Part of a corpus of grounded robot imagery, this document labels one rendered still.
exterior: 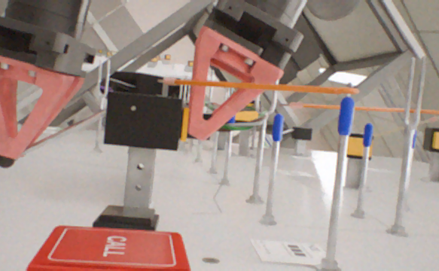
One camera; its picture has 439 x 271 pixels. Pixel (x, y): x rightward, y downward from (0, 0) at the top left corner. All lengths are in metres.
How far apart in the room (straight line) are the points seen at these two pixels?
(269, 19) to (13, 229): 0.21
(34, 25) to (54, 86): 0.05
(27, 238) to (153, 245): 0.14
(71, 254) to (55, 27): 0.25
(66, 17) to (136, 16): 7.57
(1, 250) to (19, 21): 0.16
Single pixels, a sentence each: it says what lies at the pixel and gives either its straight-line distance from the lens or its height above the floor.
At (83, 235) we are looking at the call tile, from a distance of 0.19.
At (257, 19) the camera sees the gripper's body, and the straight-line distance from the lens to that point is 0.36.
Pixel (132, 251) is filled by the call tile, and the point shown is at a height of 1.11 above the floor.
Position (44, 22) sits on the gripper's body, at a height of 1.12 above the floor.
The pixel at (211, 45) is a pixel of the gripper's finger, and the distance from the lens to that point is 0.37.
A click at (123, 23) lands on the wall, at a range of 7.95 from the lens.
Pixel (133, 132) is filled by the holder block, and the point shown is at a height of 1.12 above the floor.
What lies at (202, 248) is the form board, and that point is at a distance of 0.32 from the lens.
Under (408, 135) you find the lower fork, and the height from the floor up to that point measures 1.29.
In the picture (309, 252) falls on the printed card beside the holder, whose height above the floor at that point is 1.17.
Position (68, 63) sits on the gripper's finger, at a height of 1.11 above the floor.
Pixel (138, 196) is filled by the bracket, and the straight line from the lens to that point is 0.40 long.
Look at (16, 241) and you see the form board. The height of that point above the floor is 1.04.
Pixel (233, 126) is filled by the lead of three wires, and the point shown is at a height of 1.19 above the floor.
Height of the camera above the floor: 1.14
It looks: 5 degrees up
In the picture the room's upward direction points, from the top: 54 degrees clockwise
